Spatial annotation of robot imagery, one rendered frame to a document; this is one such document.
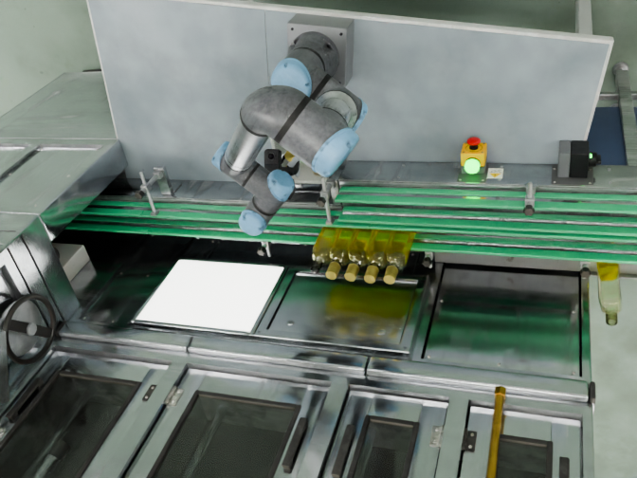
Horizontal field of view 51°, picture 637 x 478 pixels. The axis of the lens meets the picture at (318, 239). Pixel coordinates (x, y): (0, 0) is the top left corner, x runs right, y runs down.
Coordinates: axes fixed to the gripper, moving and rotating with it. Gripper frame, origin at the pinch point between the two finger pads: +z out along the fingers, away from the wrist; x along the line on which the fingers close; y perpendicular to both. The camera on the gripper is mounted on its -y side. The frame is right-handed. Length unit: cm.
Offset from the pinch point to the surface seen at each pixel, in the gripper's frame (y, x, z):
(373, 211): 19.8, 24.2, 0.8
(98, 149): 7, -79, 10
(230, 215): 22.8, -24.2, -2.4
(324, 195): 10.4, 11.4, -5.7
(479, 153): 2, 56, 10
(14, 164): 7, -106, -2
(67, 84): 7, -131, 67
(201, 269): 40, -35, -12
